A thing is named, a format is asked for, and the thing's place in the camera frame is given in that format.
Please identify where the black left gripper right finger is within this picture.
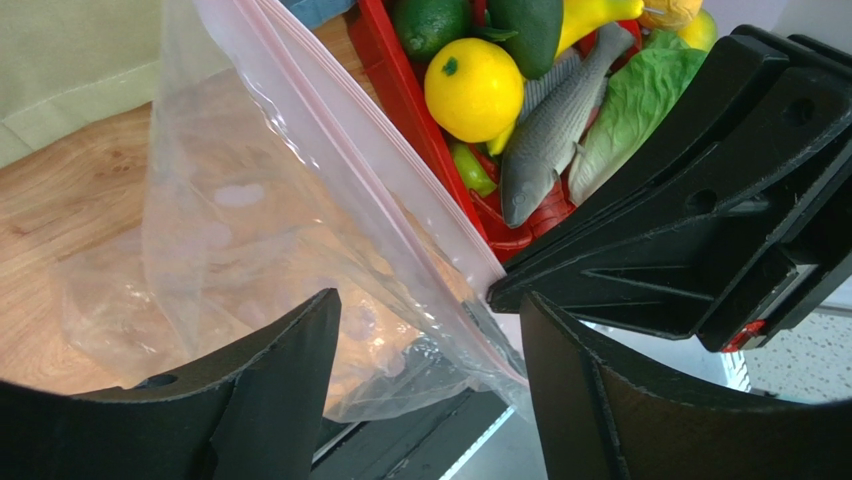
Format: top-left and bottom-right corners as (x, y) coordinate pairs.
(520, 293), (851, 479)

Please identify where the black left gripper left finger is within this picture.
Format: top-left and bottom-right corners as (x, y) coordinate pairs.
(1, 289), (341, 479)

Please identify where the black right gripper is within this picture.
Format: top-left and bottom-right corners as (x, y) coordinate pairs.
(488, 33), (851, 352)

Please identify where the green toy lettuce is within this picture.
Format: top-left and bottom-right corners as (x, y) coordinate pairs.
(567, 31), (708, 206)

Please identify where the clear zip top bag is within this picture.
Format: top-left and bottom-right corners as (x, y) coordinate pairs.
(59, 1), (533, 423)

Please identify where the grey toy fish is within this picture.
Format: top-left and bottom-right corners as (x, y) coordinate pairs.
(499, 22), (634, 229)

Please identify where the yellow toy banana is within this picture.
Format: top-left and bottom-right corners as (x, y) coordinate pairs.
(485, 0), (646, 158)

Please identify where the red toy lobster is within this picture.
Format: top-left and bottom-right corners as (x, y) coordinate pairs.
(469, 179), (576, 263)

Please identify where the red plastic tray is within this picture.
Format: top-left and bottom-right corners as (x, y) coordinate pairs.
(348, 0), (575, 263)

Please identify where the dark green toy avocado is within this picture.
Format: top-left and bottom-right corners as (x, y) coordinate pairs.
(487, 0), (564, 80)

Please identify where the yellow toy lemon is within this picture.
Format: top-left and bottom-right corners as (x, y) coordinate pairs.
(424, 38), (524, 143)

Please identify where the green toy lime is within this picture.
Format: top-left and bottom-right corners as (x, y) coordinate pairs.
(391, 0), (472, 62)

